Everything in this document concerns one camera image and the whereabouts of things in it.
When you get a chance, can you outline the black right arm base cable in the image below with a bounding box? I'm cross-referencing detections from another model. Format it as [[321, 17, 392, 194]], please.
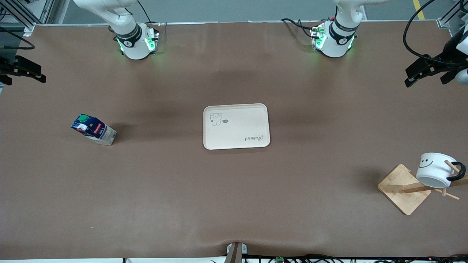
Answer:
[[136, 0, 161, 27]]

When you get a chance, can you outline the black arm base cable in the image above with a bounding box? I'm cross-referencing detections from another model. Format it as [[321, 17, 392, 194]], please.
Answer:
[[136, 0, 161, 27], [280, 18, 318, 40]]

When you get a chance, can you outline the blue and white milk carton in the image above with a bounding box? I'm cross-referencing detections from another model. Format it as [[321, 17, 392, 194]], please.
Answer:
[[71, 114, 117, 146]]

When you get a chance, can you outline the wooden mug tree stand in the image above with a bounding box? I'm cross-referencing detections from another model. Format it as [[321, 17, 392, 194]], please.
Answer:
[[377, 160, 468, 216]]

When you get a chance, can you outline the black right arm wrist cable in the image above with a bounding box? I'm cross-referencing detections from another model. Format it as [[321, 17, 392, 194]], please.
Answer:
[[0, 26, 35, 50]]

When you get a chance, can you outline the black left arm base cable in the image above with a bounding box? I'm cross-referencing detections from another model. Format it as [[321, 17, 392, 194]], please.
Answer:
[[280, 18, 318, 40]]

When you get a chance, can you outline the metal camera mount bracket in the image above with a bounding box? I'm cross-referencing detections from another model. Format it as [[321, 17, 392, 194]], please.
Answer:
[[226, 242, 248, 263]]

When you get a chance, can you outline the black arm wrist cable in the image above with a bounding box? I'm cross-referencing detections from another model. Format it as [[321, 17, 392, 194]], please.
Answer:
[[0, 26, 35, 50], [403, 0, 452, 65]]

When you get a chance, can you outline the white smiley cup black handle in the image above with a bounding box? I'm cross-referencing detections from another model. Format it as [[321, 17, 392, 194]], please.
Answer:
[[416, 152, 467, 189]]

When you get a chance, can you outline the cream tray with bear print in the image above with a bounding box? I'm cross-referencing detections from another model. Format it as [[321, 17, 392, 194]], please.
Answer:
[[203, 103, 271, 150]]

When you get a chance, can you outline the aluminium frame post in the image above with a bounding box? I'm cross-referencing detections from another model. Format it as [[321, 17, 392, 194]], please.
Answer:
[[437, 0, 468, 41], [0, 0, 55, 37]]

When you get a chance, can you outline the black left arm wrist cable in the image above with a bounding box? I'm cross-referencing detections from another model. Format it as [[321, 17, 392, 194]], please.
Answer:
[[403, 0, 452, 65]]

